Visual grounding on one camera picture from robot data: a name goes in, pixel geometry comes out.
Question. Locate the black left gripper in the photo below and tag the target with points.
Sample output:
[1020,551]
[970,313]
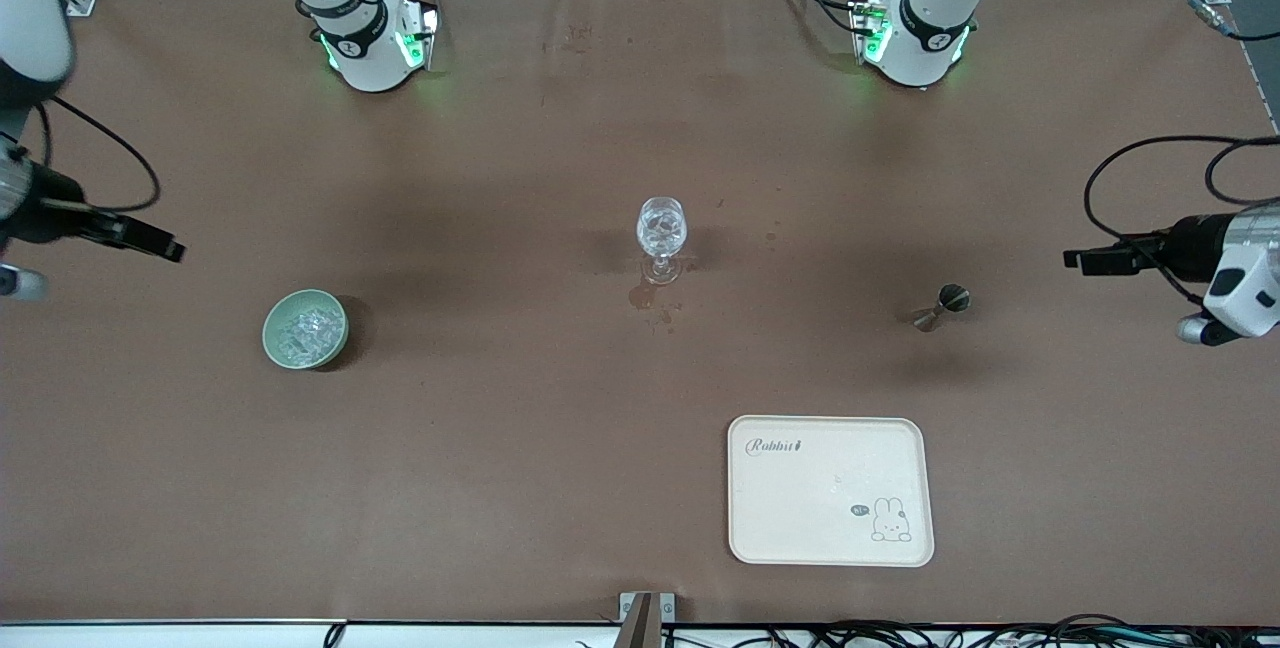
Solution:
[1192,245]

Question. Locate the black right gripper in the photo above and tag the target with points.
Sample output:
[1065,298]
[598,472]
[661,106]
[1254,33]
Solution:
[50,220]

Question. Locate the steel double jigger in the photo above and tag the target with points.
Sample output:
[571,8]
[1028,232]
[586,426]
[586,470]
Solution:
[953,300]

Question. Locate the clear ice cubes pile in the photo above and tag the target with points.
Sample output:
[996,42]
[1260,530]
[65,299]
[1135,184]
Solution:
[308,333]

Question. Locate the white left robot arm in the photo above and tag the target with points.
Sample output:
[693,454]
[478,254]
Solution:
[925,48]

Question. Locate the clear stemmed wine glass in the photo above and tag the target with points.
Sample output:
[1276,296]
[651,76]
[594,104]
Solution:
[662,228]

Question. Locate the pale green ceramic bowl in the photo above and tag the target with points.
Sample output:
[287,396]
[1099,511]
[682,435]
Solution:
[272,333]

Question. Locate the cream rabbit print tray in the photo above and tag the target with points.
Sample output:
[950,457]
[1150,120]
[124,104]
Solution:
[830,518]

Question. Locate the brown table cover sheet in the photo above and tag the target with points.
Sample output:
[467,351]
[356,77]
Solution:
[500,428]

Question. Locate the grey metal camera bracket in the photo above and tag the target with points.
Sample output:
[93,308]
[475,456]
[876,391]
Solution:
[640,618]

